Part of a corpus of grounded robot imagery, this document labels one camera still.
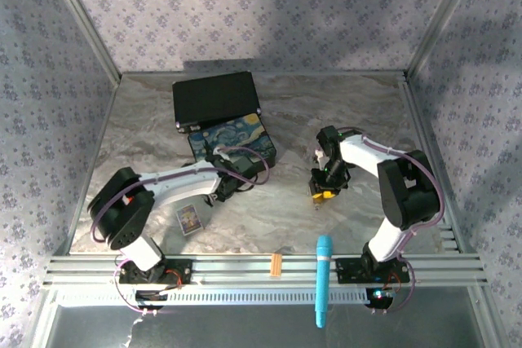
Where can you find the starry night painted box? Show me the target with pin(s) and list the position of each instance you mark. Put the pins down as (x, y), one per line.
(244, 132)

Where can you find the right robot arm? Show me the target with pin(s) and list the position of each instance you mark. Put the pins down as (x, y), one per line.
(367, 156)

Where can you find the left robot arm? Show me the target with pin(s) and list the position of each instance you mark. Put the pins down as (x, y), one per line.
(183, 179)

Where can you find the small illustrated card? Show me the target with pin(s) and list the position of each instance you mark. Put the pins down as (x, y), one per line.
(189, 221)

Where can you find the blue marker pen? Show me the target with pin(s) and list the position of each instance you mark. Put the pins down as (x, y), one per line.
(323, 270)

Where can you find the small orange wooden block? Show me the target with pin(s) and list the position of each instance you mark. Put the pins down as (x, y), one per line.
(276, 265)

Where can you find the black hard case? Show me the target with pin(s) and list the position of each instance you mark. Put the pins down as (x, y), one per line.
(216, 97)

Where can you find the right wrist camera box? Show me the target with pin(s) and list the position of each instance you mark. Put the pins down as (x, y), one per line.
(320, 155)

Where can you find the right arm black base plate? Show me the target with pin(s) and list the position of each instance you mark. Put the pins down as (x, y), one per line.
(346, 270)

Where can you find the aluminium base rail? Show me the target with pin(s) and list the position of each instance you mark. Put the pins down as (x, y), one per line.
(232, 268)

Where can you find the aluminium table edge rail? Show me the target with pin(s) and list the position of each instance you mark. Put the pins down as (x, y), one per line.
(326, 74)

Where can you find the aluminium side rail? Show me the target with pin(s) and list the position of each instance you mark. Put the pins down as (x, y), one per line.
(425, 140)
(98, 140)

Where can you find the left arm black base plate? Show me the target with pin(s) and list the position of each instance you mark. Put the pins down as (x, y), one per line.
(184, 278)

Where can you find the aluminium corner post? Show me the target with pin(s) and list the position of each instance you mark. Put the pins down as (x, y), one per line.
(84, 18)
(440, 18)

